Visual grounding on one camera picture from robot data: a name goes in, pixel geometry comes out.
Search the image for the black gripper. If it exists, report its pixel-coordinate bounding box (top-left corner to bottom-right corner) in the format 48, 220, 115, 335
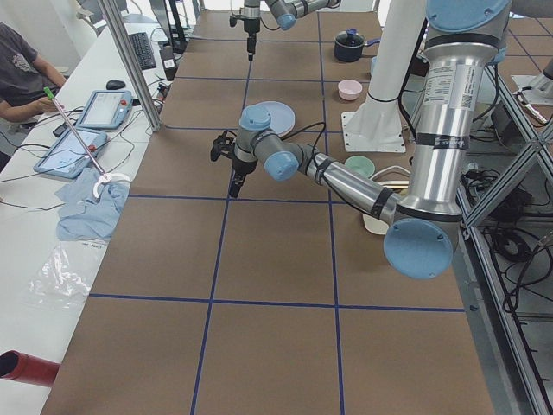
228, 157, 257, 198
243, 17, 260, 61

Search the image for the blue plate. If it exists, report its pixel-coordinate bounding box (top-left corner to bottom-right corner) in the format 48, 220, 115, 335
258, 101, 296, 134

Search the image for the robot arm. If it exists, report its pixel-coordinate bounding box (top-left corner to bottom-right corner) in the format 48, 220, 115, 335
211, 1, 512, 279
229, 0, 340, 61

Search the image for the cream plate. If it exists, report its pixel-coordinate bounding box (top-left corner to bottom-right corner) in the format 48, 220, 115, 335
277, 126, 294, 140

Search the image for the dark blue pot with lid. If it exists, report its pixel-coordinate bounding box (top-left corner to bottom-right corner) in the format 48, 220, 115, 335
334, 28, 381, 63

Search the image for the pink bowl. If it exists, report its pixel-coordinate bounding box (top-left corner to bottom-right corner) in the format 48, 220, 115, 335
338, 80, 363, 101

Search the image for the black keyboard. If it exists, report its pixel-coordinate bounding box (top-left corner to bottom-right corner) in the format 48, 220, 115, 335
128, 32, 156, 70

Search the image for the blue cup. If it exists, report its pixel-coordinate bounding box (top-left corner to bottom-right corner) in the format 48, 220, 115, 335
370, 56, 378, 76

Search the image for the green bowl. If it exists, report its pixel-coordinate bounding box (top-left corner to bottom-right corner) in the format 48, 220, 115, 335
344, 155, 376, 178

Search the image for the reacher grabber stick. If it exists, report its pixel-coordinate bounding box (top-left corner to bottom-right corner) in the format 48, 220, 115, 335
41, 86, 130, 202

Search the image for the black computer mouse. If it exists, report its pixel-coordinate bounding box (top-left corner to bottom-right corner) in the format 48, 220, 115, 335
105, 80, 126, 90

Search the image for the upper teach pendant tablet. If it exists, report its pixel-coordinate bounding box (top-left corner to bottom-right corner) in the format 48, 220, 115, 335
76, 90, 132, 131

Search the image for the teach pendant tablet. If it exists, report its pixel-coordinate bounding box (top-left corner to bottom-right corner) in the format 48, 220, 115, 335
76, 90, 132, 131
34, 128, 107, 179

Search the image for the cream toaster with bread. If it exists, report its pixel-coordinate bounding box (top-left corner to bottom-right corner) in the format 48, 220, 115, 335
362, 165, 410, 235

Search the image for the light blue cloth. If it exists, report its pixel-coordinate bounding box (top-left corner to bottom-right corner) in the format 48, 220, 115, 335
55, 168, 129, 240

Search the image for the lower teach pendant tablet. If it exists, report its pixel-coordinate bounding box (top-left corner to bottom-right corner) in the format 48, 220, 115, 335
34, 128, 107, 179

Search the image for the clear plastic bag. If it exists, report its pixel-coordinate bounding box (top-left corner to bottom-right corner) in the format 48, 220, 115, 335
24, 240, 107, 309

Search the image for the seated person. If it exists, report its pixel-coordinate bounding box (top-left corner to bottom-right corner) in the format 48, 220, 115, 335
1, 22, 67, 124

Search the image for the red tube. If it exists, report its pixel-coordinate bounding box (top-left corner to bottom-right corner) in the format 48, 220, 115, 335
1, 350, 60, 387

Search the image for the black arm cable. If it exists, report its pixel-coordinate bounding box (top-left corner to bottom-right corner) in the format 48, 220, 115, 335
280, 121, 327, 156

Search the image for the aluminium frame post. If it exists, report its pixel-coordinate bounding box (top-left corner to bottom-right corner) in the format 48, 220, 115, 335
99, 0, 162, 132

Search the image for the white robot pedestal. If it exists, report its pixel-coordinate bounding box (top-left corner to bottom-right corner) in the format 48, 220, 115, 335
342, 0, 426, 153

